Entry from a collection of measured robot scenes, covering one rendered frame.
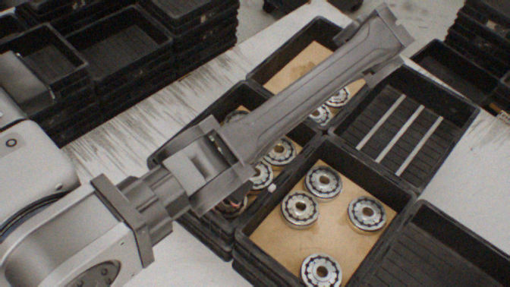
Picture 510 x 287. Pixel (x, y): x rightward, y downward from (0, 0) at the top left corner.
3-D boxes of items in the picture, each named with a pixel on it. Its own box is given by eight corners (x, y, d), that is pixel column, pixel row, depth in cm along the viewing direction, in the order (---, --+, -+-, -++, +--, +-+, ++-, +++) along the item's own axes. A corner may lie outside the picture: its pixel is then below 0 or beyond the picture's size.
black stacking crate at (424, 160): (404, 216, 136) (419, 196, 127) (317, 156, 145) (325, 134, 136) (464, 131, 156) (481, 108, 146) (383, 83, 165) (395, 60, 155)
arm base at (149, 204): (105, 225, 64) (88, 177, 55) (155, 189, 68) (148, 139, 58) (145, 271, 61) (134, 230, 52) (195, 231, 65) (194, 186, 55)
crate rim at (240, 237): (333, 319, 108) (336, 316, 106) (231, 235, 117) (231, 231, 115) (417, 200, 128) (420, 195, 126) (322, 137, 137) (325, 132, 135)
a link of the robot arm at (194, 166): (151, 168, 59) (178, 203, 59) (215, 125, 64) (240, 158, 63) (141, 186, 67) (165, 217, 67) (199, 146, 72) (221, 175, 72)
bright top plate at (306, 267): (326, 303, 115) (326, 302, 115) (292, 274, 119) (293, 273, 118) (349, 272, 120) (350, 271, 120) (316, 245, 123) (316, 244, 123)
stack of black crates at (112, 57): (108, 132, 223) (95, 82, 196) (72, 93, 234) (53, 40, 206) (178, 90, 241) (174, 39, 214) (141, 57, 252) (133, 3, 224)
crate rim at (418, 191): (417, 200, 128) (420, 195, 126) (323, 137, 137) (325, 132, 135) (479, 112, 148) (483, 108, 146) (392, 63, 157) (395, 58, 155)
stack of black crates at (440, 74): (483, 113, 252) (506, 83, 233) (450, 143, 238) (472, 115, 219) (418, 69, 266) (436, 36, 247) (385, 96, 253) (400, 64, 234)
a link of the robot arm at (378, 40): (398, -22, 73) (440, 31, 73) (361, 20, 86) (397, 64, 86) (152, 152, 61) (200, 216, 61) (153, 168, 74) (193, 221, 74)
